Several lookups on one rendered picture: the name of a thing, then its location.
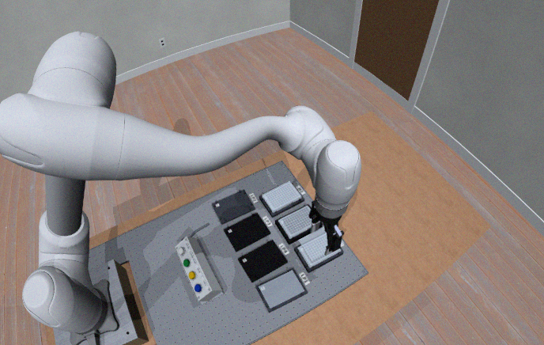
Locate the grey button panel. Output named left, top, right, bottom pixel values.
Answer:
left=175, top=223, right=224, bottom=305

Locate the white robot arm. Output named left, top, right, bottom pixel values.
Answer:
left=0, top=32, right=361, bottom=345

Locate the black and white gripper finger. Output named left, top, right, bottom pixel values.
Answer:
left=323, top=223, right=344, bottom=256
left=309, top=201, right=320, bottom=233

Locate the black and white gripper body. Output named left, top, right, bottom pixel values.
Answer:
left=315, top=209, right=342, bottom=229

